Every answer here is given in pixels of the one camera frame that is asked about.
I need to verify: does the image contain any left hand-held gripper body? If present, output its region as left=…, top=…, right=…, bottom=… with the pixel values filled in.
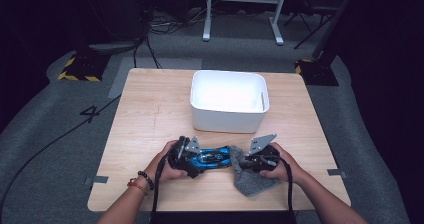
left=166, top=135, right=202, bottom=175

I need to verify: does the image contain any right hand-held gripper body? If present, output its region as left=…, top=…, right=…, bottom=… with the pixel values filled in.
left=239, top=133, right=282, bottom=174

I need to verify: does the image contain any blue toy car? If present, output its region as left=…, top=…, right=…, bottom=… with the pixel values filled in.
left=186, top=145, right=232, bottom=176

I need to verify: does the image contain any grey cloth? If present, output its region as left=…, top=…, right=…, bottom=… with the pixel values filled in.
left=228, top=145, right=281, bottom=198

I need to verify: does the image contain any white plastic bin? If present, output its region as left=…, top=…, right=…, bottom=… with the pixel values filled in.
left=189, top=69, right=271, bottom=135

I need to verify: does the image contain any person's left hand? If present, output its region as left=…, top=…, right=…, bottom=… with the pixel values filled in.
left=143, top=140, right=189, bottom=185

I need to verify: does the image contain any person's right hand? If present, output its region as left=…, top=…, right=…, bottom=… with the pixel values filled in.
left=258, top=142, right=306, bottom=185

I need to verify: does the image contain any grey tape strip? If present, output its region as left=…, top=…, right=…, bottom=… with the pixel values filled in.
left=326, top=167, right=348, bottom=179
left=84, top=175, right=110, bottom=186

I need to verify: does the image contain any black yellow striped base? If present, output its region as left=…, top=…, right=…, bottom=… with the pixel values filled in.
left=57, top=51, right=111, bottom=83
left=294, top=58, right=340, bottom=87

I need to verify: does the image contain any black tripod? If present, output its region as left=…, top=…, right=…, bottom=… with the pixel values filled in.
left=283, top=2, right=338, bottom=50

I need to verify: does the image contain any black bead bracelet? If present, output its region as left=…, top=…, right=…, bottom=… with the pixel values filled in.
left=136, top=170, right=156, bottom=191

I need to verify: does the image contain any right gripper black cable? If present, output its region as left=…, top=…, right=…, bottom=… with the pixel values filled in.
left=277, top=154, right=298, bottom=224

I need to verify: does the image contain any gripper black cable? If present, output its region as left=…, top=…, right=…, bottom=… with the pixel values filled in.
left=149, top=153, right=168, bottom=224
left=277, top=154, right=298, bottom=224

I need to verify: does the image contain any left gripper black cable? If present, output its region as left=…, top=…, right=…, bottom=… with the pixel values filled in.
left=149, top=153, right=168, bottom=224

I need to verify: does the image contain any red string bracelet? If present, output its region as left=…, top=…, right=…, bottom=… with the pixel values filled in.
left=126, top=178, right=149, bottom=196

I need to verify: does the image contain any long black floor cable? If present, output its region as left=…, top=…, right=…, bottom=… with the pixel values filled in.
left=0, top=94, right=122, bottom=218

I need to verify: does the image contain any bundle of floor cables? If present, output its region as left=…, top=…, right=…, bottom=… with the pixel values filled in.
left=145, top=8, right=209, bottom=36

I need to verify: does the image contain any grey metal post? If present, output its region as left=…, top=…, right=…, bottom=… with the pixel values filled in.
left=311, top=0, right=360, bottom=62

